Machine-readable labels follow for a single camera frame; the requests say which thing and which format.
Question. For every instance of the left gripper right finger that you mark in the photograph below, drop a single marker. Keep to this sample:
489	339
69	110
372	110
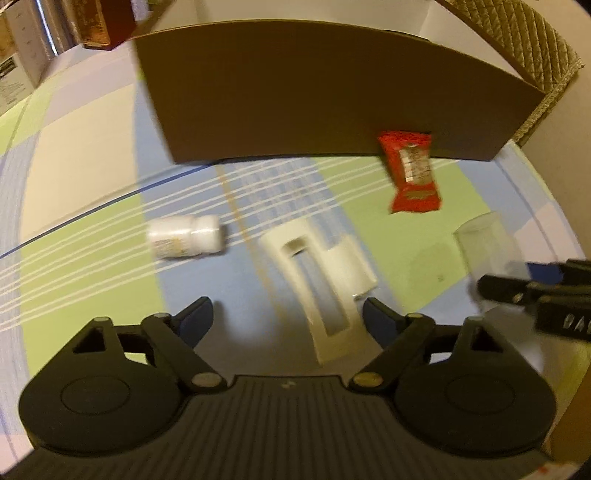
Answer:
401	338

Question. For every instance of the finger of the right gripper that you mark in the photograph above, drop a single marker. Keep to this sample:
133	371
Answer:
572	272
508	290

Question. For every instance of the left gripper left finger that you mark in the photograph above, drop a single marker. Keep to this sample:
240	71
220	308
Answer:
173	339

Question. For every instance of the white plastic holder tray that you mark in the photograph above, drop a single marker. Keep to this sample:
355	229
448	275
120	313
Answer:
327	282

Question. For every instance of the white pill bottle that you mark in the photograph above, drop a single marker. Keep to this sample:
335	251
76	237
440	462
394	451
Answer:
185	236

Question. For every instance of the red snack packet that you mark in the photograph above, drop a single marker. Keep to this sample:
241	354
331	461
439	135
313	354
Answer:
409	162

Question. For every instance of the plaid tablecloth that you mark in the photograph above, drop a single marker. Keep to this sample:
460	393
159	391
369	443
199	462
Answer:
84	169

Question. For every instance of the brown cardboard storage box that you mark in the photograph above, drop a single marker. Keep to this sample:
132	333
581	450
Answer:
299	81

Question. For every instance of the white appliance box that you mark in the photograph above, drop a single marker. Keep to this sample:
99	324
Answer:
26	50

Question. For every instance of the dark red gift box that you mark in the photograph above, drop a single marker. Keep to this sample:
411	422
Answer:
104	24

